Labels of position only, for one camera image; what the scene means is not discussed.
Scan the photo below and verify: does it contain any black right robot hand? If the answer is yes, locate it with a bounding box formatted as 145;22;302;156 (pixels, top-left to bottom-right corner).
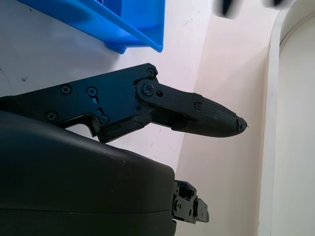
0;62;249;236

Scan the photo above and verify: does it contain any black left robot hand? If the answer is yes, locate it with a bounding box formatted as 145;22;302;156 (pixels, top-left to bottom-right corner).
215;0;291;17

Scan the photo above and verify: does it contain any blue plastic tray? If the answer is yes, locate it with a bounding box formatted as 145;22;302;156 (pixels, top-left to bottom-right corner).
17;0;164;55

